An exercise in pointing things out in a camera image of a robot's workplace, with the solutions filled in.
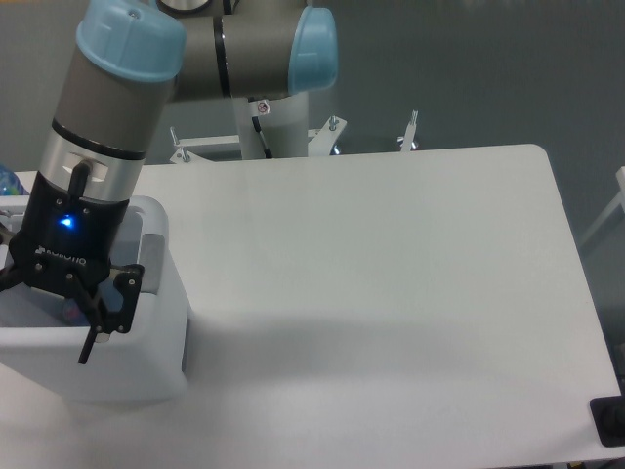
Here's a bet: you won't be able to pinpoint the blue water bottle at edge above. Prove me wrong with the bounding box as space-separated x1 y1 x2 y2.
0 164 29 196

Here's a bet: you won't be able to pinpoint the white plastic trash can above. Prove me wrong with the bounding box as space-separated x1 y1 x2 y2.
1 195 189 402

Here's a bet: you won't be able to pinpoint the white pedestal base frame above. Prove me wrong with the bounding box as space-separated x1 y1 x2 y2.
168 109 421 165

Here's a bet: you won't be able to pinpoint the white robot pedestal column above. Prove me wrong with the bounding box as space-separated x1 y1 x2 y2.
232 92 309 160

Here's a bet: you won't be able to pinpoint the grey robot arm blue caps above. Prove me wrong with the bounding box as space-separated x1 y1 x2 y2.
1 1 339 363

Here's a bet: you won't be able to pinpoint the black table clamp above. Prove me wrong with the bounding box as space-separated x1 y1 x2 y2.
590 396 624 448

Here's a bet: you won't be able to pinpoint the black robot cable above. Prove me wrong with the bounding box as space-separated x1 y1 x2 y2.
248 97 273 160

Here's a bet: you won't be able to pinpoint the white frame at right edge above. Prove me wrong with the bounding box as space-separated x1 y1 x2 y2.
579 166 624 254

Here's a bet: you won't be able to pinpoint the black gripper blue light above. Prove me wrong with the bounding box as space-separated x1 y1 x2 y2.
0 171 147 365

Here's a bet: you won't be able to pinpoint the clear crushed plastic bottle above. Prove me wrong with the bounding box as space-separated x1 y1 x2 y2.
62 299 89 326

